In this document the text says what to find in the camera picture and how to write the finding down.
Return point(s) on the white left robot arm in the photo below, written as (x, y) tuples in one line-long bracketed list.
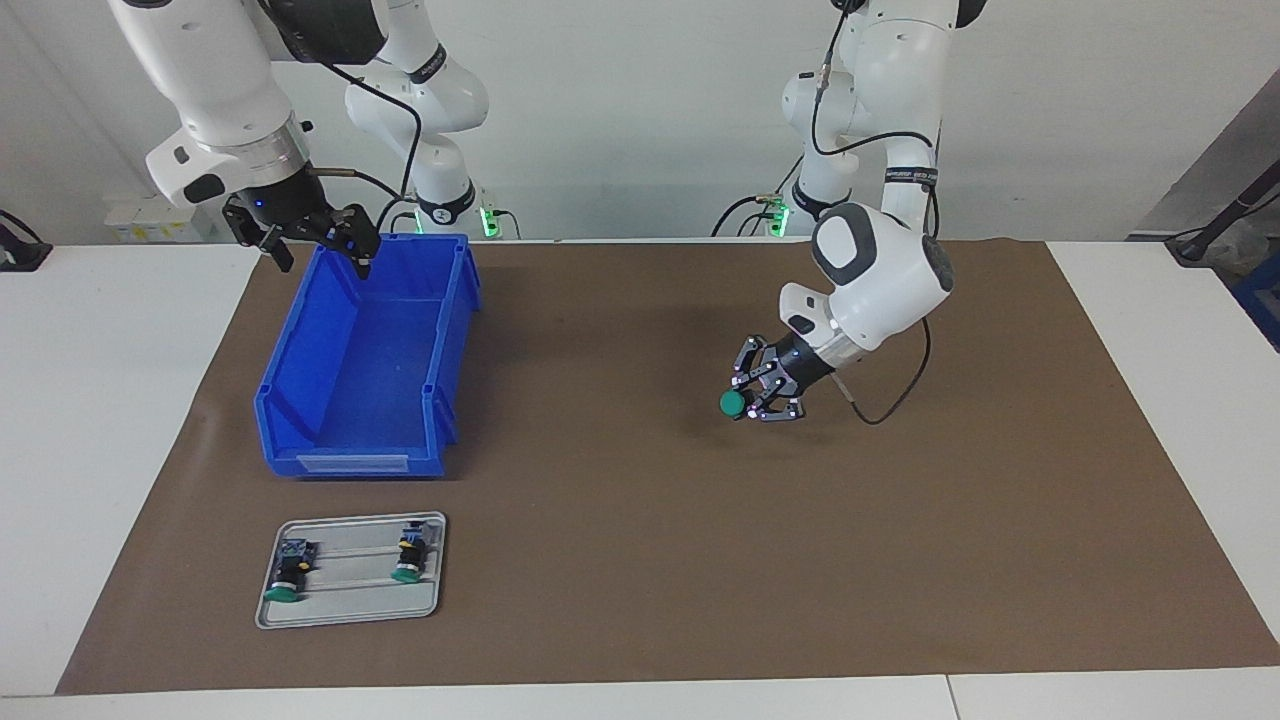
[(880, 250)]

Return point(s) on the black stand pole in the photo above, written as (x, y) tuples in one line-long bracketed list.
[(1225, 220)]

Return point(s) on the grey metal tray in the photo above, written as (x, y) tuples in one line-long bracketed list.
[(350, 600)]

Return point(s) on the black clamp mount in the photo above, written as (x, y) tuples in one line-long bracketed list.
[(20, 250)]

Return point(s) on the brown table mat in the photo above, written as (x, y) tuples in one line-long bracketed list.
[(700, 550)]

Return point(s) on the white cardboard box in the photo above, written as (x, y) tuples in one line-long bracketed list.
[(150, 215)]

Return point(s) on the green push button switch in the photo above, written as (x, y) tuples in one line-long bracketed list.
[(733, 403), (408, 560), (288, 575)]

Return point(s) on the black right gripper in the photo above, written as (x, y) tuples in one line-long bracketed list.
[(275, 205)]

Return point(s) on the blue plastic storage bin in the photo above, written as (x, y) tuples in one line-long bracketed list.
[(360, 380)]

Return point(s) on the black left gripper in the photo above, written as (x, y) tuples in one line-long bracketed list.
[(805, 365)]

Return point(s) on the blue crate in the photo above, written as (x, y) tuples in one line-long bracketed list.
[(1262, 300)]

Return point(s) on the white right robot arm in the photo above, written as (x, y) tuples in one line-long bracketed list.
[(220, 90)]

